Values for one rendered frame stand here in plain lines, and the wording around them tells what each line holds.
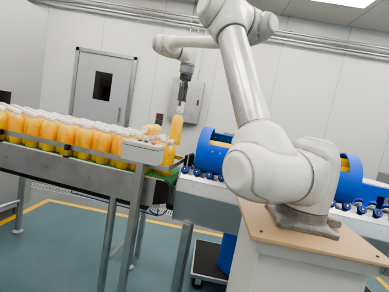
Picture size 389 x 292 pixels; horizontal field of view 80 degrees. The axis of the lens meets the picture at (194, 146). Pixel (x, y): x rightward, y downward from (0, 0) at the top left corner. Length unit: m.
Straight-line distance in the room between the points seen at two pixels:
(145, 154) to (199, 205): 0.46
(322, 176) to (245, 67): 0.39
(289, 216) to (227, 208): 0.67
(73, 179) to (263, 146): 1.26
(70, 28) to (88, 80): 1.07
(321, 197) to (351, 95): 4.67
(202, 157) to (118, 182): 0.51
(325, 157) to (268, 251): 0.30
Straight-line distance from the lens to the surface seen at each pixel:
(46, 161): 1.71
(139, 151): 1.23
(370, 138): 5.57
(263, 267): 0.74
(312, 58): 5.15
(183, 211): 1.49
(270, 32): 1.02
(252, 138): 0.61
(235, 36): 0.85
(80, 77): 5.35
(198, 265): 2.06
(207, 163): 1.35
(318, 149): 0.75
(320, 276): 0.79
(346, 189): 1.45
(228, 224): 1.48
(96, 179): 1.51
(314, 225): 0.80
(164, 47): 1.40
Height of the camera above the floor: 1.28
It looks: 7 degrees down
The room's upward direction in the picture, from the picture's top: 10 degrees clockwise
